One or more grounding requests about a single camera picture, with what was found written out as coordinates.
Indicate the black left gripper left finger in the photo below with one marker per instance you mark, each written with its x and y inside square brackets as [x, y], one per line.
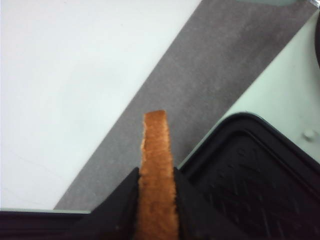
[115, 217]

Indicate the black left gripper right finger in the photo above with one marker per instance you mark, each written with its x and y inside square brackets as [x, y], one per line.
[196, 221]

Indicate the toast slice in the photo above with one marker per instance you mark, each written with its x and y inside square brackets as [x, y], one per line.
[157, 217]

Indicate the mint green breakfast maker base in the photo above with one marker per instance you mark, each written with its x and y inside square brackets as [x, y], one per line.
[258, 169]

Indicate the grey table cloth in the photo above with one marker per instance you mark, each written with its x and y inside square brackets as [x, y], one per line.
[219, 52]

